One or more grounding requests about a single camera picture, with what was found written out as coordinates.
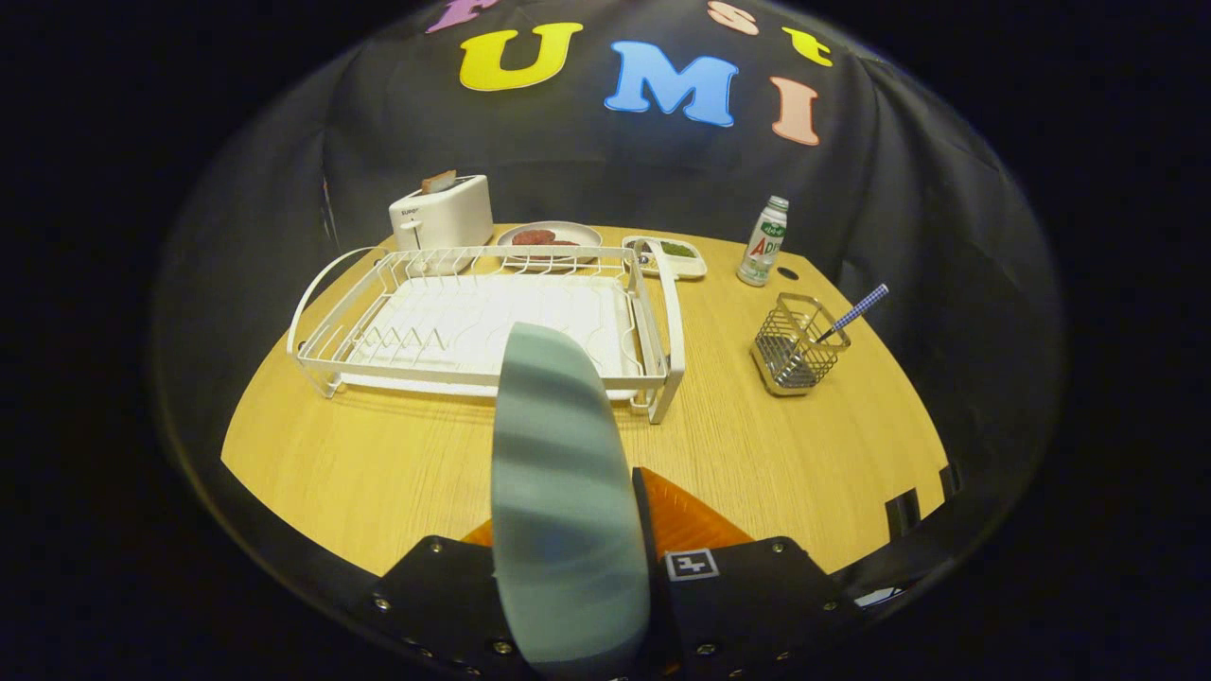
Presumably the white wire dish rack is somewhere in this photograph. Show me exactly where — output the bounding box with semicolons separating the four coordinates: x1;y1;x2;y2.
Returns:
287;238;686;425

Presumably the round white plate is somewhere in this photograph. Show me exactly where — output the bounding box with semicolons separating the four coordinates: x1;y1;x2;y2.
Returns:
497;220;604;271

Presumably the pale green plate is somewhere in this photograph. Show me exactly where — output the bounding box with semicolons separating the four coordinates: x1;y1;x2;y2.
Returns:
490;322;652;668

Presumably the white divided sauce dish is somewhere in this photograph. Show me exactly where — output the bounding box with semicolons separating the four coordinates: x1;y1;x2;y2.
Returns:
622;236;708;281

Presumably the white toaster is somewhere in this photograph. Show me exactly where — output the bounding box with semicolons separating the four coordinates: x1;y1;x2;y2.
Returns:
388;174;495;254

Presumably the metal wire basket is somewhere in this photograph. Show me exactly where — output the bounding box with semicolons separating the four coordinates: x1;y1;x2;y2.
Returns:
750;292;851;397

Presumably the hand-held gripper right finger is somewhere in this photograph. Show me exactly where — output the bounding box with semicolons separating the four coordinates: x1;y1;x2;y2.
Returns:
632;466;867;677

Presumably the black backdrop cloth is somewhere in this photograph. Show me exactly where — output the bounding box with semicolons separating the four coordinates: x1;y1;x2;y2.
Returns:
151;0;1070;531

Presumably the checkered handle spoon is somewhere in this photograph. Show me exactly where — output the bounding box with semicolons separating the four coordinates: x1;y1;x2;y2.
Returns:
814;284;890;346

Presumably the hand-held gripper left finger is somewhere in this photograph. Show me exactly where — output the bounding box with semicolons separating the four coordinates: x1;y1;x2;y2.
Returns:
374;517;540;677

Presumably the white drink bottle green label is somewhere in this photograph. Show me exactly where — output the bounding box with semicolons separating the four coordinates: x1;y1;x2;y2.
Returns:
736;196;790;288

